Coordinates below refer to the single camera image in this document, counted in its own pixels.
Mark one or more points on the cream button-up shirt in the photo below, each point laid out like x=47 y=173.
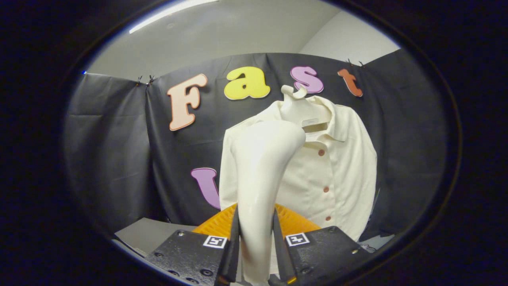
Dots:
x=337 y=167

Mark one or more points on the white garment steamer head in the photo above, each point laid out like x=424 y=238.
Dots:
x=258 y=178

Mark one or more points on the ceiling light panel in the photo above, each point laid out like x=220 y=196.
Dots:
x=166 y=14

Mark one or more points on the black tripod stand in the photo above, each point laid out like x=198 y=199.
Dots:
x=375 y=200

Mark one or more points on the grey drawer cabinet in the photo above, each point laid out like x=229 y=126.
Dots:
x=151 y=234

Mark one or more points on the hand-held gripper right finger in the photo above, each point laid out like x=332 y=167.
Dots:
x=281 y=254

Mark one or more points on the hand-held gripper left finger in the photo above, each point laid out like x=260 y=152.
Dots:
x=232 y=254

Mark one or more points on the black backdrop cloth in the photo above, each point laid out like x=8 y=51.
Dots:
x=111 y=139

